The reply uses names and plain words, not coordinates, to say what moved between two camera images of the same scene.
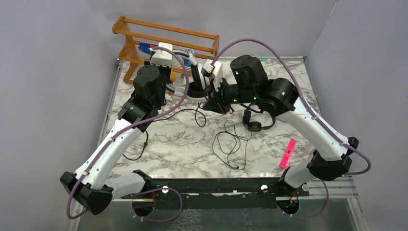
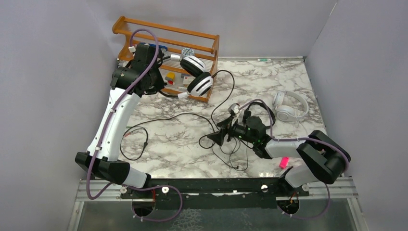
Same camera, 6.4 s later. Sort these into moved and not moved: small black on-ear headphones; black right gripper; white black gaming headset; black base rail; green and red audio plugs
Moved: black right gripper; green and red audio plugs; white black gaming headset
Not moved: black base rail; small black on-ear headphones
